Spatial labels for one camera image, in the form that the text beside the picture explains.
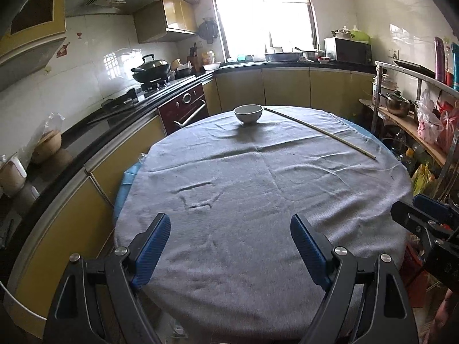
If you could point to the metal storage rack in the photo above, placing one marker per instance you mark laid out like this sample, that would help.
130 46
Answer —
447 160

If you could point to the long bamboo stick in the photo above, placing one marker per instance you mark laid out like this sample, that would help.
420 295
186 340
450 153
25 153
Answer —
324 132

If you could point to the blue under cloth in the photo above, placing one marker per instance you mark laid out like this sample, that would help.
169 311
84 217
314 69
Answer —
127 180

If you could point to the stainless steel pot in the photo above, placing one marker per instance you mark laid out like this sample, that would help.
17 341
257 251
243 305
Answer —
397 105

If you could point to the kitchen window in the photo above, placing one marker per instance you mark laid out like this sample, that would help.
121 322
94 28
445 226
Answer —
259 27

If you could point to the person's right hand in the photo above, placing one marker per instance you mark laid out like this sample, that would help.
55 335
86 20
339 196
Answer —
445 325

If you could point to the yellow wall cabinets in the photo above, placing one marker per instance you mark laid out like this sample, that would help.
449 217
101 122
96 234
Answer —
33 30

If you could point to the dark red built-in oven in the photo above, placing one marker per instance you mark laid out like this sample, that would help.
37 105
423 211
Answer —
184 109

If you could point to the red plastic waste basket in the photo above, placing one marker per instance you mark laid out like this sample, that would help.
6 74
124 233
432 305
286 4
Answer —
417 281

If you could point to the grey tablecloth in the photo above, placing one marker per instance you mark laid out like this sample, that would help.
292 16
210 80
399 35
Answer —
230 271

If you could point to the black wok with lid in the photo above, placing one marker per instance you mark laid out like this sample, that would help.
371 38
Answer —
151 70

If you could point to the black microwave oven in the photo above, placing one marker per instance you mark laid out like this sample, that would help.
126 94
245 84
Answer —
348 51

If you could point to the gas stove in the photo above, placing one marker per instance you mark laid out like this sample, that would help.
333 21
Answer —
134 98

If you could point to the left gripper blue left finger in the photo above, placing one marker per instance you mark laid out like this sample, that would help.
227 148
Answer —
146 249

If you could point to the knife block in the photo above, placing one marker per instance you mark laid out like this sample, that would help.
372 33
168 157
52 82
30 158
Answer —
193 57

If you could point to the yellow base cabinets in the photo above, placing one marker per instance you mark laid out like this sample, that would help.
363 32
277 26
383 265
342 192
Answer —
74 212

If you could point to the pink white plastic bag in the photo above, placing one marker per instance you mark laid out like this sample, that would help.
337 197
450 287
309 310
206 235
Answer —
429 125

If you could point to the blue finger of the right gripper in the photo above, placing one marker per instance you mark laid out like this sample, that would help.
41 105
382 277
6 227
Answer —
432 202
417 221

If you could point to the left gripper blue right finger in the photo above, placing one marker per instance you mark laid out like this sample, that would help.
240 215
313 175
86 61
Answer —
314 249

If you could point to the purple thermos bottle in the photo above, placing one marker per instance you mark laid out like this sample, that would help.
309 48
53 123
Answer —
439 59

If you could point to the white ceramic bowl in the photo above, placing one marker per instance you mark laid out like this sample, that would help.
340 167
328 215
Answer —
248 114

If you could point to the yellow plastic bag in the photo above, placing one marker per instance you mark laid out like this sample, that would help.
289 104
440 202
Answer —
423 180

